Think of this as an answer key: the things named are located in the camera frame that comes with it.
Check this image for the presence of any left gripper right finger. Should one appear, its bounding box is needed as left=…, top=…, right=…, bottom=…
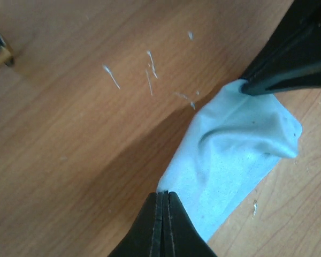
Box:
left=162, top=191, right=216, bottom=257

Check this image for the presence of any light blue cleaning cloth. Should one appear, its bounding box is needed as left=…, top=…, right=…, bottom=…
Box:
left=157, top=80, right=302, bottom=241

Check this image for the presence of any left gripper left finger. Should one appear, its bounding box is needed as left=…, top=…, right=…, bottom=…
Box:
left=109, top=193, right=163, bottom=256

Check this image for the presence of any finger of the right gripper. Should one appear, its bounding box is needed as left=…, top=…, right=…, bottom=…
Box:
left=241, top=1, right=321, bottom=83
left=240, top=62, right=321, bottom=96

